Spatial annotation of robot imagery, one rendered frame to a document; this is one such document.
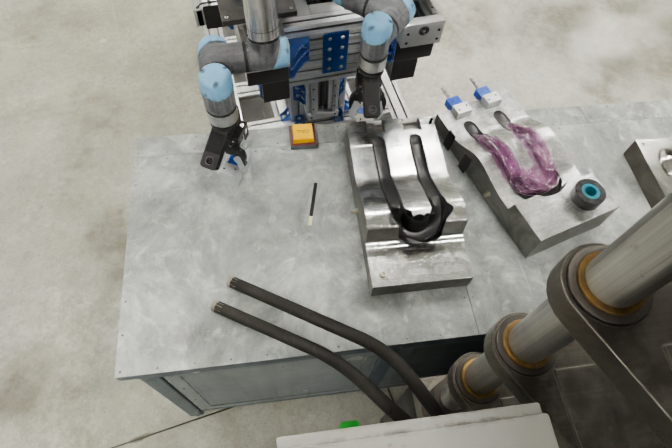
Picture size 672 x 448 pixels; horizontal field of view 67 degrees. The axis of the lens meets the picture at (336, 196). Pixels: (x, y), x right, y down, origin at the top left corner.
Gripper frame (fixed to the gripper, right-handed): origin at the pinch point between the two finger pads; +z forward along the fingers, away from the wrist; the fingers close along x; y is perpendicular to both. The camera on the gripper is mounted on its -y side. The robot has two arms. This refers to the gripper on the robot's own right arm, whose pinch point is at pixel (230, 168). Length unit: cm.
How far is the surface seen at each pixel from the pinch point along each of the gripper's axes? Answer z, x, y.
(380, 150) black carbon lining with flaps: -3.6, -38.7, 17.6
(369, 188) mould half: -5.0, -39.3, 3.5
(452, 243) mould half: -2, -64, -3
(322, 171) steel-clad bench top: 4.5, -23.9, 10.6
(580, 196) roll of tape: -10, -92, 16
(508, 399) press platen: -20, -78, -42
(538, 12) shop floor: 85, -97, 217
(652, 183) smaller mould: -1, -116, 35
